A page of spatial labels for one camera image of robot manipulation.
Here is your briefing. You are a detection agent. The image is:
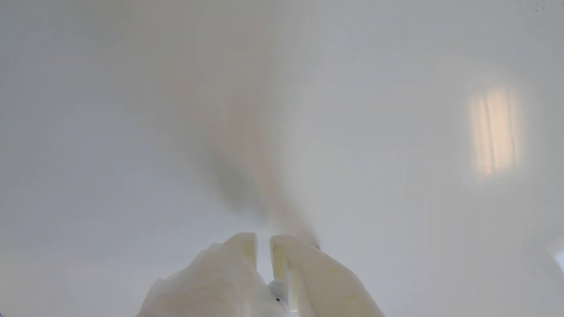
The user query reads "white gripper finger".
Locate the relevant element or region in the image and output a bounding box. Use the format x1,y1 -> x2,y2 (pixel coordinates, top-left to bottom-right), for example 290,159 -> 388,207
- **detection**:
137,232 -> 287,317
269,234 -> 384,317

